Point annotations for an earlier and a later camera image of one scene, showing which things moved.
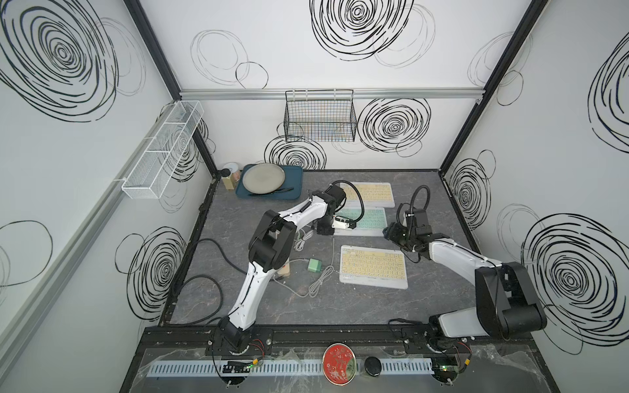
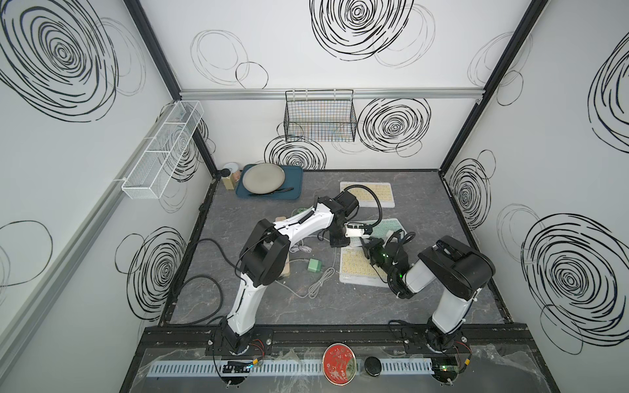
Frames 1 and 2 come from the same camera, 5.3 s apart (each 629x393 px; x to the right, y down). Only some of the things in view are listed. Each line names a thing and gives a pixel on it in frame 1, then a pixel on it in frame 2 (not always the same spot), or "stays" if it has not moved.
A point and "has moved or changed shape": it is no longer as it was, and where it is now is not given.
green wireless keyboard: (373, 223) has moved or changed shape
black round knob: (373, 366) stays
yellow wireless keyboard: (373, 267) stays
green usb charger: (314, 265) stays
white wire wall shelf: (149, 178) stays
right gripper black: (391, 232) to (368, 250)
